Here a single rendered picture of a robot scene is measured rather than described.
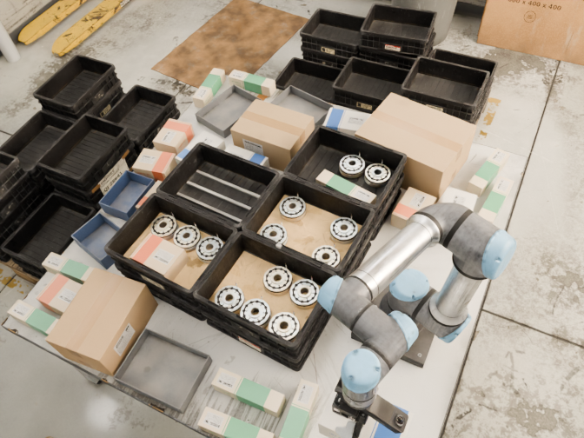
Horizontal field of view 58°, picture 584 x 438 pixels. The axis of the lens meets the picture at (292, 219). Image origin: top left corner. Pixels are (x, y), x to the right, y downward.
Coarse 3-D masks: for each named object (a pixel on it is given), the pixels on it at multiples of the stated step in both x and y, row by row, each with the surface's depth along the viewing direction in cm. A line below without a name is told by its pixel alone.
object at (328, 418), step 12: (336, 384) 132; (324, 408) 128; (324, 420) 127; (336, 420) 127; (348, 420) 126; (372, 420) 126; (408, 420) 125; (324, 432) 131; (372, 432) 124; (384, 432) 124
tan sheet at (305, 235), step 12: (276, 216) 203; (312, 216) 201; (324, 216) 201; (336, 216) 200; (288, 228) 199; (300, 228) 199; (312, 228) 198; (324, 228) 198; (360, 228) 196; (288, 240) 196; (300, 240) 195; (312, 240) 195; (324, 240) 194; (312, 252) 192
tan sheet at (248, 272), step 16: (240, 256) 193; (256, 256) 192; (240, 272) 189; (256, 272) 188; (240, 288) 185; (256, 288) 185; (320, 288) 183; (272, 304) 180; (288, 304) 180; (304, 320) 176
